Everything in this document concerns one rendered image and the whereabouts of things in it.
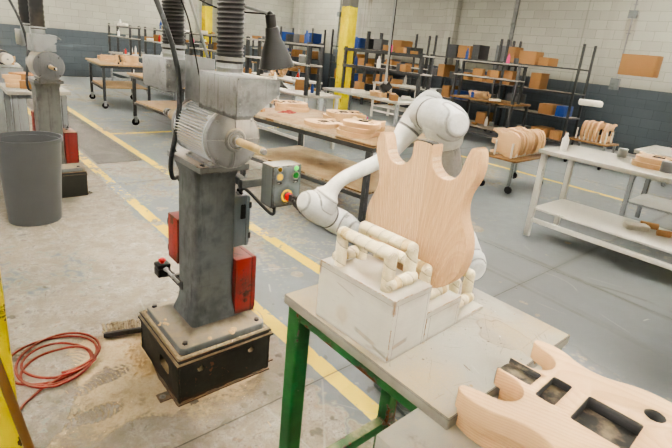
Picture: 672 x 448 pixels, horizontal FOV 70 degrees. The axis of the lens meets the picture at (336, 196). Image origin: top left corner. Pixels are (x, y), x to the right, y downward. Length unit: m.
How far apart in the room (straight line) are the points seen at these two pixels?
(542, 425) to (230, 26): 1.52
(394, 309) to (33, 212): 3.85
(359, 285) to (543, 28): 12.57
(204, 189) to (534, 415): 1.63
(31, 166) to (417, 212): 3.66
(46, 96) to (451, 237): 4.53
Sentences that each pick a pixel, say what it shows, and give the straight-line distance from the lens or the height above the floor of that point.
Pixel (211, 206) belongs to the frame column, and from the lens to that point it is 2.26.
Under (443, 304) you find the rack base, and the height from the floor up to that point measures 1.02.
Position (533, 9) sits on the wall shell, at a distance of 13.76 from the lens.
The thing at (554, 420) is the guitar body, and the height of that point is 1.03.
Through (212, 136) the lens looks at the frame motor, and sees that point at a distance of 2.00.
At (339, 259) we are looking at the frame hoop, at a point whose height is 1.12.
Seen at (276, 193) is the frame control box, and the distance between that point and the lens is 2.21.
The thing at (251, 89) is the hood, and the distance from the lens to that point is 1.72.
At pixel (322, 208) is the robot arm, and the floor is 1.08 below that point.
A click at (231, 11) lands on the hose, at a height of 1.74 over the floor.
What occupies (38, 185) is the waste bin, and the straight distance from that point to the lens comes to 4.57.
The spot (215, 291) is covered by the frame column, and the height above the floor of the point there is 0.46.
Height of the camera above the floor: 1.66
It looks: 17 degrees down
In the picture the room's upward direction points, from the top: 6 degrees clockwise
